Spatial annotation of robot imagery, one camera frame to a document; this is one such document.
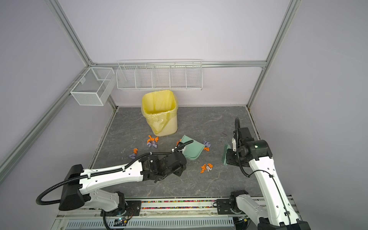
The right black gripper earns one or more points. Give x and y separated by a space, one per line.
230 159

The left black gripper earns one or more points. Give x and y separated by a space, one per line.
179 172

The green hand brush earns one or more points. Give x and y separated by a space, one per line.
224 156

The green plastic dustpan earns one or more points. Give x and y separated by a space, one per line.
193 150

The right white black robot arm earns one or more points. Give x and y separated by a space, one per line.
255 158

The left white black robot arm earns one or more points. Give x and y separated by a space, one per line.
83 187

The orange white scraps lower right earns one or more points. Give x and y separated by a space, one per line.
206 167

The orange purple scraps near bin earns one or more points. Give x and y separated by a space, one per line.
152 141

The purple orange scraps right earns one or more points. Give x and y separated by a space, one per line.
207 145

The orange purple scraps left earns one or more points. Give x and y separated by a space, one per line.
134 154

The yellow lined trash bin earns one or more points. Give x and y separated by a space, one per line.
160 110

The small white mesh basket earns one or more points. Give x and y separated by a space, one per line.
95 86

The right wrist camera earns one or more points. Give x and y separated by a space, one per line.
234 145

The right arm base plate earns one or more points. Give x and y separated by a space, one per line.
224 206

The aluminium front rail frame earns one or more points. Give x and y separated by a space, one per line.
196 213

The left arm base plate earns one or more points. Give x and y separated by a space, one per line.
131 208

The long white wire shelf basket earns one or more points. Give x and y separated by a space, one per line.
159 74

